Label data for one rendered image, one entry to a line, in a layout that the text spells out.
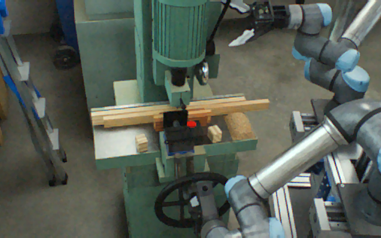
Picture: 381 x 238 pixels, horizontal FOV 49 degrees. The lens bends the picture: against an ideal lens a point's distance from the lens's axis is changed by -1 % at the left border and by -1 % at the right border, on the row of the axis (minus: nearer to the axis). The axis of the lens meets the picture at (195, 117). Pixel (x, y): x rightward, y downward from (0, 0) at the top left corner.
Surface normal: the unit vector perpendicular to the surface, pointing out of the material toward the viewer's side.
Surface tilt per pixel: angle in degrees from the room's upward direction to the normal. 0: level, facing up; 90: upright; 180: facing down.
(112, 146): 0
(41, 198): 0
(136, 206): 90
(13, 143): 0
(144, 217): 90
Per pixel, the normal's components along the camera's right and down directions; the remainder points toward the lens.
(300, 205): 0.06, -0.75
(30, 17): 0.25, 0.65
